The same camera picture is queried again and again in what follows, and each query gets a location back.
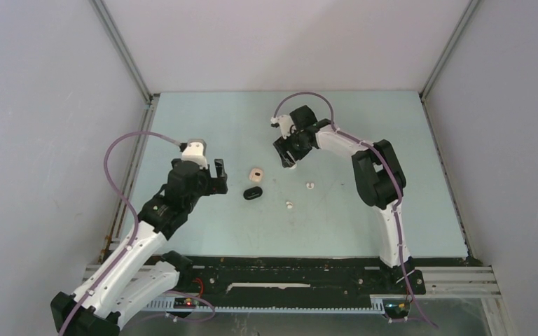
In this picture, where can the aluminium frame post left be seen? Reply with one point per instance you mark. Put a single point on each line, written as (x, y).
(146, 118)

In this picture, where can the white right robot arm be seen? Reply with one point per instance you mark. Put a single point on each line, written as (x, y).
(378, 176)

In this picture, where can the pink square earbud case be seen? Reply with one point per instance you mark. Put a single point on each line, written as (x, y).
(256, 175)

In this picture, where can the aluminium frame post right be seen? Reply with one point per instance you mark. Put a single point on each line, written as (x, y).
(451, 44)

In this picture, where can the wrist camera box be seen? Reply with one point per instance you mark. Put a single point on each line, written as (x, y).
(194, 151)
(285, 123)

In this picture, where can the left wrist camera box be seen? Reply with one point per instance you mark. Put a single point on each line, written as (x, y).
(194, 151)

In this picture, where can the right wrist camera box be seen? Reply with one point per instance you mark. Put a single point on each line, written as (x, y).
(285, 123)

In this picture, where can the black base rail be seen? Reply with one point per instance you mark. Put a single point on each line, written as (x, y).
(279, 283)

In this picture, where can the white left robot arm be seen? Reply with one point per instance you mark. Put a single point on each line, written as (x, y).
(104, 304)

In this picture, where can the aluminium frame post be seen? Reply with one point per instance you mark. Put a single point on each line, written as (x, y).
(451, 44)
(146, 118)

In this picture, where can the black oval earbud case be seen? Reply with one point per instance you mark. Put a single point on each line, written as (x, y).
(253, 193)

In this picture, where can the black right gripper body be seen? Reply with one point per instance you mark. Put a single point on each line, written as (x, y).
(295, 145)

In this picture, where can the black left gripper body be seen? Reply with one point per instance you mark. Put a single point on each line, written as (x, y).
(205, 187)

